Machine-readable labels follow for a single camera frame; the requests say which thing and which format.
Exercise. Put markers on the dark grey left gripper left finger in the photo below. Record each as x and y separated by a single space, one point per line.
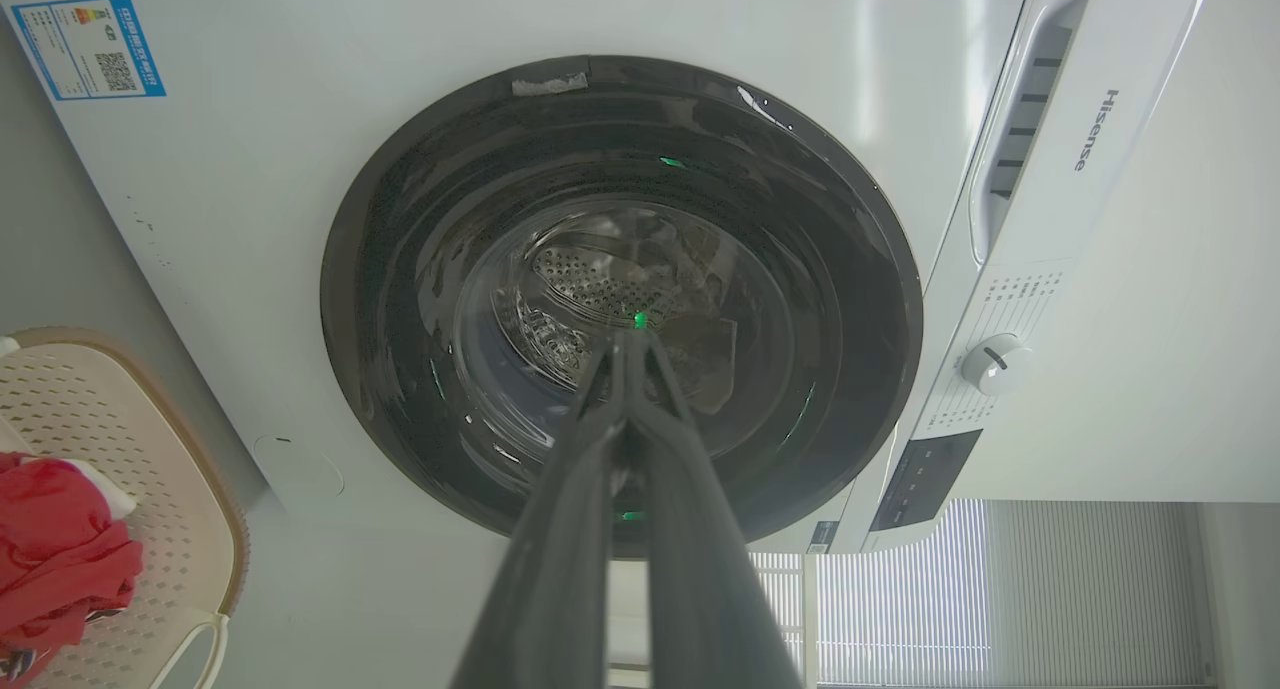
560 549

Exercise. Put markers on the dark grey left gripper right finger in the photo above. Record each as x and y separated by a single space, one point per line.
700 559

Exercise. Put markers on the beige perforated laundry basket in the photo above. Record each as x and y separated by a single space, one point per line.
150 469

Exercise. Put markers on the round dark washing machine door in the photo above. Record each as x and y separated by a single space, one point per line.
600 269

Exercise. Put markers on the white window blinds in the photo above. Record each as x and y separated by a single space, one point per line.
980 599

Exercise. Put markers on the white washing machine dial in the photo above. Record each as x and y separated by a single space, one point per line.
993 363

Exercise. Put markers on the white Hisense washing machine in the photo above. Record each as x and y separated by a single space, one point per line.
250 219

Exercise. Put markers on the red garment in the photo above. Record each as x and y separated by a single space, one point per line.
55 549

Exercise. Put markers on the blue energy label sticker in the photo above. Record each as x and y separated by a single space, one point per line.
88 47

